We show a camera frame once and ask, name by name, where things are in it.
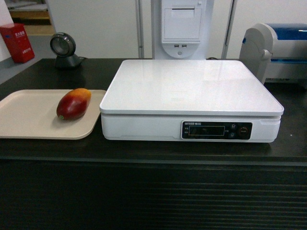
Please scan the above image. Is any grey blue bag dispenser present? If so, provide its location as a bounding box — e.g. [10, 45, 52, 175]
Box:
[239, 23, 307, 88]

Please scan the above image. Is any white checkout scale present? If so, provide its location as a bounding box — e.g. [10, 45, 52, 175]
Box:
[100, 60, 284, 143]

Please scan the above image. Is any black checkout counter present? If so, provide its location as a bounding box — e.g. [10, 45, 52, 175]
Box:
[0, 58, 307, 230]

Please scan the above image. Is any red fire equipment box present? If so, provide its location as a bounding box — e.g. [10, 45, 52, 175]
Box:
[0, 23, 35, 63]

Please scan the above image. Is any beige plastic tray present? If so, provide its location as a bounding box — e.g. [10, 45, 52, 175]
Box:
[0, 90, 106, 140]

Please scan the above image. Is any black barcode scanner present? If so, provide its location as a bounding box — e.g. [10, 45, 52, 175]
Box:
[49, 32, 86, 69]

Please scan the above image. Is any white receipt printer stand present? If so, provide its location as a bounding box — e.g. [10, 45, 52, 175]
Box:
[151, 0, 214, 60]

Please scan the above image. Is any wooden pallet shelf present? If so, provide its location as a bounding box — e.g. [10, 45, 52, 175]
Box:
[5, 0, 55, 35]

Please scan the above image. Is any dark red mango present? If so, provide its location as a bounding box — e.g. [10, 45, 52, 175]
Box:
[56, 88, 92, 120]

